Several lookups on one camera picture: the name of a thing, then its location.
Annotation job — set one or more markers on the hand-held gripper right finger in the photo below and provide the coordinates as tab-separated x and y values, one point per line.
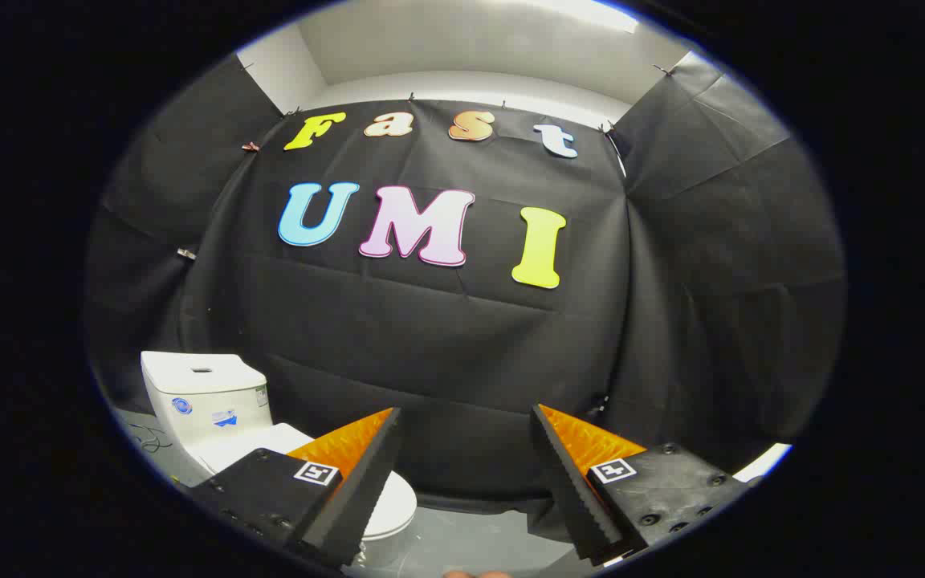
571	490

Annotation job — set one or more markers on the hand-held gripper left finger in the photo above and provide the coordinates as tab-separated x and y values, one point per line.
366	490

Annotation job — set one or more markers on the white toilet with tank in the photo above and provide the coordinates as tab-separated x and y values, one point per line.
205	393

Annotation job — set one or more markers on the small silver metal clip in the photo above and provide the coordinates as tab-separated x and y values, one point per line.
186	254

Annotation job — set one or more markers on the black backdrop cloth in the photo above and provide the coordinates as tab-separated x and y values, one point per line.
446	345

